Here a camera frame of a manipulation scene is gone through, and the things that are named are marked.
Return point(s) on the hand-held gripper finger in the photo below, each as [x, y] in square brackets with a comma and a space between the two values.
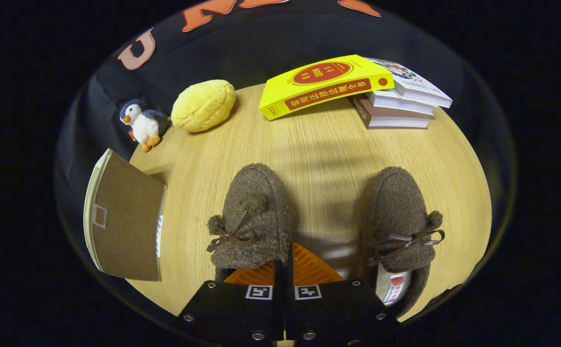
[291, 274]
[279, 277]

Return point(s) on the brown fuzzy shoe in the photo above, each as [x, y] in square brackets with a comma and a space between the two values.
[396, 202]
[261, 231]

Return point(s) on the brown storage box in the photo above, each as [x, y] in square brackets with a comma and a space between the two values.
[126, 226]

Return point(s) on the yellow bun-shaped plush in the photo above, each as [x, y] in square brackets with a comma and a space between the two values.
[203, 106]

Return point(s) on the yellow book with red circle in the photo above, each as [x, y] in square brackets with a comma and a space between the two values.
[319, 84]

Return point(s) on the penguin plush toy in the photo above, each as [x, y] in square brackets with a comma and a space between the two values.
[143, 125]

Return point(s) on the plain white book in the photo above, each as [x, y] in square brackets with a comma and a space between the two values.
[401, 102]

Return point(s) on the white book with illustrated cover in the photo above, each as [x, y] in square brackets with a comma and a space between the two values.
[415, 82]

